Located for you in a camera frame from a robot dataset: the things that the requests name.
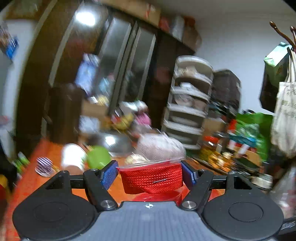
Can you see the white paper cup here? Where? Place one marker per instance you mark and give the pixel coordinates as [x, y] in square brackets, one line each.
[72, 159]

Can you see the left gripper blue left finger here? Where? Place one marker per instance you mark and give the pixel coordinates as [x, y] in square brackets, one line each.
[97, 183]

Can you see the green plastic cup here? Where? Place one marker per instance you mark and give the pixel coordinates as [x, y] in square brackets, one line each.
[98, 157]

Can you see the dark wooden cabinet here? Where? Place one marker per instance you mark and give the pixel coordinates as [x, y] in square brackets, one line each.
[136, 62]

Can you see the cardboard box with label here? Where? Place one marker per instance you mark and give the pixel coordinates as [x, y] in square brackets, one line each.
[93, 110]

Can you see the purple striped cupcake liner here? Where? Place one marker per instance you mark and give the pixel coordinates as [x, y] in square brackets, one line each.
[44, 167]

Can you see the red lid pickle jar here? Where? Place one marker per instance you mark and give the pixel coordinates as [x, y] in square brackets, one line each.
[208, 147]

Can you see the red clear plastic cup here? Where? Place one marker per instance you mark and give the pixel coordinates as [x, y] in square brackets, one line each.
[154, 181]

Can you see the beige tote bag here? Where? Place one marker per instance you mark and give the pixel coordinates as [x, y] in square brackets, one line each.
[283, 124]

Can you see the white tiered dish rack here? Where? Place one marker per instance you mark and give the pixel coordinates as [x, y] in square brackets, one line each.
[188, 101]

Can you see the white mesh food cover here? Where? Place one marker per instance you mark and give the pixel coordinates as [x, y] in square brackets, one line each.
[159, 146]

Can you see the green plastic bag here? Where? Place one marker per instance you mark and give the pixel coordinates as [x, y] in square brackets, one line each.
[256, 126]

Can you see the blue white snack bag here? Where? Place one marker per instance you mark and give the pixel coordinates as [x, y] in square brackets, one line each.
[87, 72]

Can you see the steel colander bowl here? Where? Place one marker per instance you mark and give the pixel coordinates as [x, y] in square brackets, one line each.
[117, 144]

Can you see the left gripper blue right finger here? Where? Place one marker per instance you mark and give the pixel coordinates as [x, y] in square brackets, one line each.
[198, 182]

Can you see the brown plastic pitcher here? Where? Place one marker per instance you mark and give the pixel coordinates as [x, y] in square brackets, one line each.
[63, 112]

